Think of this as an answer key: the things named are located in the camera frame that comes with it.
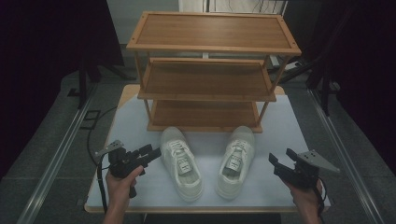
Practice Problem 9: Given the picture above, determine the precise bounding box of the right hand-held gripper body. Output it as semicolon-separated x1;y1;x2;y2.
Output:
273;149;341;189

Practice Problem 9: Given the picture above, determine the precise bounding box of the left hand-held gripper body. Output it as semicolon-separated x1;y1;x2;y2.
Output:
94;139;148;199

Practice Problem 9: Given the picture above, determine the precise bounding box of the white sneaker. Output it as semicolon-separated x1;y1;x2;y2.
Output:
215;125;256;200
159;125;204;203

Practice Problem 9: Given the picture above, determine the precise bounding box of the wooden three-tier shoe rack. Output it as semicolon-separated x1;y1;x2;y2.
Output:
125;11;303;134

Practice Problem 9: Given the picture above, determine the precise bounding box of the person's left hand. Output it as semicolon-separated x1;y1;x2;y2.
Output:
105;165;145;210

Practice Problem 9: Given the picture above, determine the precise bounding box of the person's right hand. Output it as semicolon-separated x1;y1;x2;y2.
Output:
283;179;325;213

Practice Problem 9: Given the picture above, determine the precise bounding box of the black metal stand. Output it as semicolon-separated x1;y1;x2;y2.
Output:
67;55;138;110
278;46;341;118

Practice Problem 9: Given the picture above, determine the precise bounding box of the white power strip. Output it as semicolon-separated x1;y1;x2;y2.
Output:
268;54;304;71

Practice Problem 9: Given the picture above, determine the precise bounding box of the dark curtain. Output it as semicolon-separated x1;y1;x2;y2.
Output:
282;0;396;175
0;0;125;181

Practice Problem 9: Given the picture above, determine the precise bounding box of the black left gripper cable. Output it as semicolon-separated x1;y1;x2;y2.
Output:
96;154;110;215

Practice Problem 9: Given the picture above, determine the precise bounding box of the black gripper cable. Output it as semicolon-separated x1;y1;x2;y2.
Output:
96;154;110;215
312;176;329;224

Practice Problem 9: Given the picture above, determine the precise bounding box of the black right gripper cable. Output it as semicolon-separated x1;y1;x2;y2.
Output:
312;176;329;224

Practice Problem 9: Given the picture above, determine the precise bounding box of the thin black floor cable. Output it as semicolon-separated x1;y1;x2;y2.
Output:
86;106;118;166

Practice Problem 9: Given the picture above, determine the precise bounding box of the metal floor rail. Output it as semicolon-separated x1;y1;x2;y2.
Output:
15;88;98;224
307;88;387;224

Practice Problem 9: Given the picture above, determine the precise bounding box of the black floor socket frame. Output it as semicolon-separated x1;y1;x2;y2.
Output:
78;109;102;131

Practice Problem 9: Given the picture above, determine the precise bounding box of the white cabinet with cables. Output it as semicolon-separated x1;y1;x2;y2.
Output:
177;0;290;16

